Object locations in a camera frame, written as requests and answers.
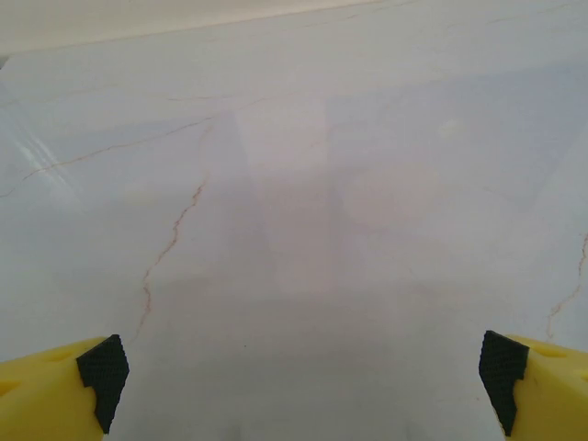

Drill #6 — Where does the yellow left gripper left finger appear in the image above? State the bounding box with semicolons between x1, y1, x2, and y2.
0;334;130;441

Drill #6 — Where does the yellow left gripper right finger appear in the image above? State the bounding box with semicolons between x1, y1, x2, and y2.
478;329;588;441

